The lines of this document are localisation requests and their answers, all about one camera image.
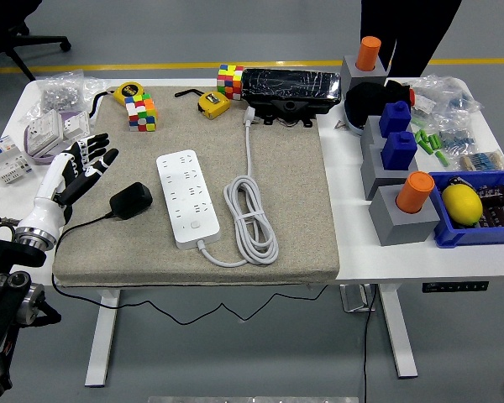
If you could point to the bag of blue components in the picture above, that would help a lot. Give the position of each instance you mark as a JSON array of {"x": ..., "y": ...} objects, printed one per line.
[{"x": 455, "y": 138}]

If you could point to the scrambled colourful puzzle cube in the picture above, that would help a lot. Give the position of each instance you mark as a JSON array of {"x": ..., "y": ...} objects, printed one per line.
[
  {"x": 230, "y": 82},
  {"x": 142, "y": 113}
]

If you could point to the white wall socket panel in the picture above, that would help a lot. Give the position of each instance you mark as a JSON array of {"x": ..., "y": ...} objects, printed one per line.
[{"x": 75, "y": 125}]

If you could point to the grey block with hole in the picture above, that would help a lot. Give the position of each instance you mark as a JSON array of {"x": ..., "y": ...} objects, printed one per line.
[
  {"x": 403, "y": 231},
  {"x": 353, "y": 73},
  {"x": 371, "y": 172},
  {"x": 370, "y": 132}
]

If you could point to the bag of striped resistors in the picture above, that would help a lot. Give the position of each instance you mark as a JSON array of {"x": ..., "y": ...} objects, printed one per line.
[{"x": 483, "y": 160}]

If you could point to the grey-brown mat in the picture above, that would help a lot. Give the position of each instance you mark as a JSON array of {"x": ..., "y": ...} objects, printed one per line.
[{"x": 277, "y": 189}]

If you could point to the green plastic wall anchor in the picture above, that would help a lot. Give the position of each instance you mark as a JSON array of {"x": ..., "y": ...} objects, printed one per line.
[
  {"x": 442, "y": 158},
  {"x": 420, "y": 137},
  {"x": 425, "y": 147},
  {"x": 434, "y": 141}
]

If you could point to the blue peg block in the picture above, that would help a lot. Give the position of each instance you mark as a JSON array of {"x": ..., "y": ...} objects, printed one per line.
[
  {"x": 395, "y": 117},
  {"x": 398, "y": 151}
]

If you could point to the small white bagged box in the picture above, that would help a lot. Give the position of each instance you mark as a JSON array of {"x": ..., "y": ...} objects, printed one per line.
[{"x": 422, "y": 104}]

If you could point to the purple plastic tray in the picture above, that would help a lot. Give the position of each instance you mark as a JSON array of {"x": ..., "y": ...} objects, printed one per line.
[{"x": 40, "y": 157}]

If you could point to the black cloth bundle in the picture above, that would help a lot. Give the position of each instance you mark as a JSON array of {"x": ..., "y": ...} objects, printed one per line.
[{"x": 365, "y": 98}]

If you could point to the black desk control panel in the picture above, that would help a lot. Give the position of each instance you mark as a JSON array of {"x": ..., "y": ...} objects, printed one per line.
[{"x": 453, "y": 286}]

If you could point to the white circuit breaker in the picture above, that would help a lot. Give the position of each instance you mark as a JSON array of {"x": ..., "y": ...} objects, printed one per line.
[{"x": 4, "y": 161}]

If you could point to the black film-wrapped device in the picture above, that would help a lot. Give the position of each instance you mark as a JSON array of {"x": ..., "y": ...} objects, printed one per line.
[{"x": 290, "y": 86}]

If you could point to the white table leg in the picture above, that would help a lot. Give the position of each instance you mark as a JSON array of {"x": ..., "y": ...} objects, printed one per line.
[
  {"x": 103, "y": 336},
  {"x": 397, "y": 336}
]

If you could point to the black hex key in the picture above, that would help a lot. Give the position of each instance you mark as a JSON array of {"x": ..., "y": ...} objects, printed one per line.
[{"x": 193, "y": 91}]

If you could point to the brown capacitor pile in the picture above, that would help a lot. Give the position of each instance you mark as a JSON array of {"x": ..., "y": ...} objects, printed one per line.
[{"x": 502, "y": 205}]

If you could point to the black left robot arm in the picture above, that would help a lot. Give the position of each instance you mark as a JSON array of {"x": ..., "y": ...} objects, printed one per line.
[{"x": 4, "y": 302}]

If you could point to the round yellow tape measure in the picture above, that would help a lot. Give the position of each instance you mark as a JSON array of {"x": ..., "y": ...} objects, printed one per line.
[{"x": 128, "y": 91}]

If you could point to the black office chair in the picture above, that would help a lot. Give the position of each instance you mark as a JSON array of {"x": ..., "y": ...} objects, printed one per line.
[{"x": 0, "y": 12}]

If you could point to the clear bag of parts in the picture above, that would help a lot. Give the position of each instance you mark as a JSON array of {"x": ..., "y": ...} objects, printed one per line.
[{"x": 449, "y": 94}]

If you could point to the small black white object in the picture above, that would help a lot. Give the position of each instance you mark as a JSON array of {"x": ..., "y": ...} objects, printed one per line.
[{"x": 455, "y": 181}]

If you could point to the empty clear plastic bag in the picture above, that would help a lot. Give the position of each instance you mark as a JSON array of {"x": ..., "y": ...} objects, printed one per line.
[{"x": 93, "y": 86}]

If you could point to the silver under-table bracket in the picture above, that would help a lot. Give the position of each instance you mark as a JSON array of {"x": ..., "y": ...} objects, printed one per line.
[{"x": 355, "y": 299}]

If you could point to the clear bag of screws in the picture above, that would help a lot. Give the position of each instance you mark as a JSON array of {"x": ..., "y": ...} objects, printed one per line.
[{"x": 59, "y": 96}]

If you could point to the white wall switch panel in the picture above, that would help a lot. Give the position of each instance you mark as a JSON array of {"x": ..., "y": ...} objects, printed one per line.
[{"x": 44, "y": 132}]

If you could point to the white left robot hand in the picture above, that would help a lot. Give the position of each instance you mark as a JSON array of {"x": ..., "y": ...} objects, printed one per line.
[{"x": 56, "y": 189}]

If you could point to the orange cylinder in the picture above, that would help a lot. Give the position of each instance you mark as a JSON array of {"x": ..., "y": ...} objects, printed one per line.
[
  {"x": 413, "y": 191},
  {"x": 369, "y": 52}
]

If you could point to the white blue rimmed object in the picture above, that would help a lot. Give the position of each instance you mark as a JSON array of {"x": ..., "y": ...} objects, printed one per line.
[{"x": 355, "y": 125}]

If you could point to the yellow lemon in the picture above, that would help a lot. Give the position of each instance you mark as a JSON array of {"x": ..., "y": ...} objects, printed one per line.
[{"x": 462, "y": 203}]

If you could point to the black plug adapter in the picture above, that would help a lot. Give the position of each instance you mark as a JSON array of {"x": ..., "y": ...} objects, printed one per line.
[{"x": 130, "y": 200}]

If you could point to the blue plastic bin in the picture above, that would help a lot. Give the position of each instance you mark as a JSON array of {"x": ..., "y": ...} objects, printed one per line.
[{"x": 466, "y": 237}]

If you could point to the white power strip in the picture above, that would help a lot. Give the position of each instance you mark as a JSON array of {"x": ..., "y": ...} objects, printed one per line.
[{"x": 189, "y": 201}]

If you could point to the squarish yellow tape measure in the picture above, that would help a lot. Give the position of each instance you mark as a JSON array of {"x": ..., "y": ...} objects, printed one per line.
[{"x": 213, "y": 105}]

